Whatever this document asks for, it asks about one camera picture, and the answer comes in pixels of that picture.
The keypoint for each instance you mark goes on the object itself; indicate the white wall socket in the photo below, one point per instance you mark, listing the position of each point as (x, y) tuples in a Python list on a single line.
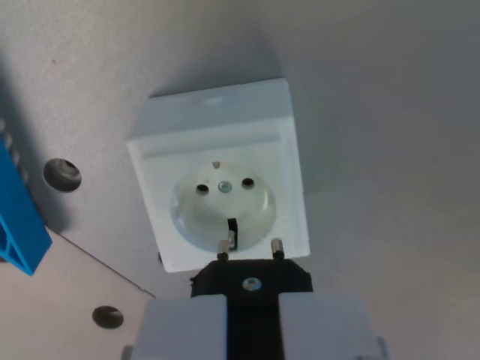
[(221, 150)]

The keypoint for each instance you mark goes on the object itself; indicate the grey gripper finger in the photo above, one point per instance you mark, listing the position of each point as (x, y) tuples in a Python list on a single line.
[(322, 326), (180, 330)]

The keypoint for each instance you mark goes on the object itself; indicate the black power plug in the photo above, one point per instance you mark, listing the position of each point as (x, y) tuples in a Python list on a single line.
[(255, 318)]

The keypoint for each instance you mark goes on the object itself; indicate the blue plastic block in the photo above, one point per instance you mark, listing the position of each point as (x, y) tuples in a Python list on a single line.
[(18, 225)]

